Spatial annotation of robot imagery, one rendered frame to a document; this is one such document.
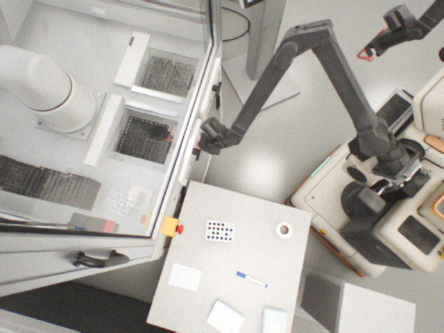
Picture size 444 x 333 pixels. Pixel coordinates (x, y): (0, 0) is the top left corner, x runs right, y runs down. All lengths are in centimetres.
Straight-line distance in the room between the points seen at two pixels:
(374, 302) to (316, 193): 71
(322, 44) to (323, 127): 158
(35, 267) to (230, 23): 249
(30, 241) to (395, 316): 135
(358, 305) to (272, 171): 109
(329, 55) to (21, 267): 78
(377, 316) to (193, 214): 86
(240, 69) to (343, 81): 163
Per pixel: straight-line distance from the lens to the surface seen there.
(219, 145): 111
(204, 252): 135
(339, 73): 89
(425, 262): 153
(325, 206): 194
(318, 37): 84
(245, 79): 242
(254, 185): 215
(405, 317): 155
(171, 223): 122
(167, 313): 139
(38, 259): 53
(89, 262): 62
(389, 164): 105
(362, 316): 148
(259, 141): 225
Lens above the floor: 210
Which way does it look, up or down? 75 degrees down
